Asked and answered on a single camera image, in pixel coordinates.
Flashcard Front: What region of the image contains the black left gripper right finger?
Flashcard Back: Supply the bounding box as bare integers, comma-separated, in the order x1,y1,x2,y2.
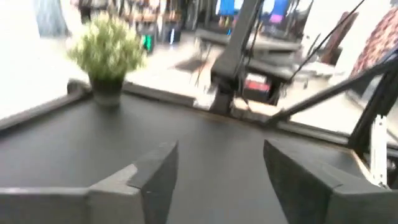
263,139,398,224

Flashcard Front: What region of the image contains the red patterned cloth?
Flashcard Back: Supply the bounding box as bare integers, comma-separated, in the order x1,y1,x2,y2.
351,6,398,78

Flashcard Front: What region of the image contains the black vertical frame post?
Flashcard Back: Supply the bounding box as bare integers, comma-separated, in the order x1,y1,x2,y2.
348,62,398,156

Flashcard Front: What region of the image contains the green potted plant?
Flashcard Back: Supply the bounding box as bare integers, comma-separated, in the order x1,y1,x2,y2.
67,14,147,108

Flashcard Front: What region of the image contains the black table border frame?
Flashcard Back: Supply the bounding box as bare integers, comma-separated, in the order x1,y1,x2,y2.
0,79,398,156

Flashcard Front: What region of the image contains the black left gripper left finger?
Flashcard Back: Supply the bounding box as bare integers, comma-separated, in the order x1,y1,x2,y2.
0,141,180,224

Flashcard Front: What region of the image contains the black diagonal frame strut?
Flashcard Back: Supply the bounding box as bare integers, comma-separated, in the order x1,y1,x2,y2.
267,54,398,125

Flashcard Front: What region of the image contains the white frame bracket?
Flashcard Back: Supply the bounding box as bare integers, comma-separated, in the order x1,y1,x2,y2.
369,114,390,189

